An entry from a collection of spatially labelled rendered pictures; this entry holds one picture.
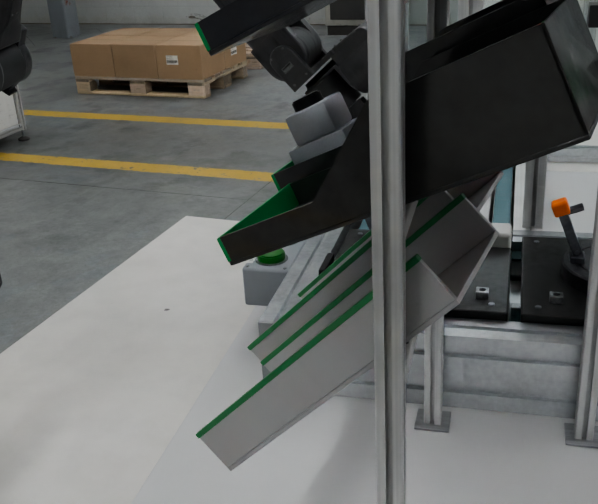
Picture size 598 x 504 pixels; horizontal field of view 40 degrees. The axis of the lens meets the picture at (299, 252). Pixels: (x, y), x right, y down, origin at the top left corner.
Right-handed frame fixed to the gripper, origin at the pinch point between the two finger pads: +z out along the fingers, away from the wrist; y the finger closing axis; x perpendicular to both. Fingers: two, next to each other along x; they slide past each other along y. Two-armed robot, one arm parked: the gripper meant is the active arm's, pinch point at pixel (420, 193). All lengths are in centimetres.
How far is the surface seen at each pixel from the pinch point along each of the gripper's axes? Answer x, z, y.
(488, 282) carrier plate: -0.1, 14.0, -3.9
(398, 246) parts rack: -15, -8, -54
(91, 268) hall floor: 194, -29, 182
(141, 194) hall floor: 208, -42, 273
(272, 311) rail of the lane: 20.3, -2.5, -14.2
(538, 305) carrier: -4.8, 18.1, -9.6
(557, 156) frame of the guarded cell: -2, 28, 82
